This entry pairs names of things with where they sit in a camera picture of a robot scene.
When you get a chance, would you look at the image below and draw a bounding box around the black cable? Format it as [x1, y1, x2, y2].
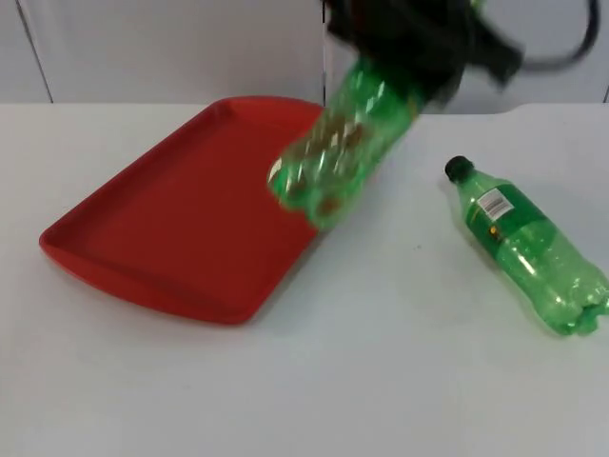
[521, 0, 601, 72]

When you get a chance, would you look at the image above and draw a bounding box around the green plastic bottle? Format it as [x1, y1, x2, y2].
[443, 154, 609, 340]
[265, 0, 487, 234]

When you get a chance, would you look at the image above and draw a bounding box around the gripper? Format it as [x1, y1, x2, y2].
[324, 0, 480, 105]

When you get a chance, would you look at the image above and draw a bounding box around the red plastic tray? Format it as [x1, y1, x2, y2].
[37, 95, 334, 328]

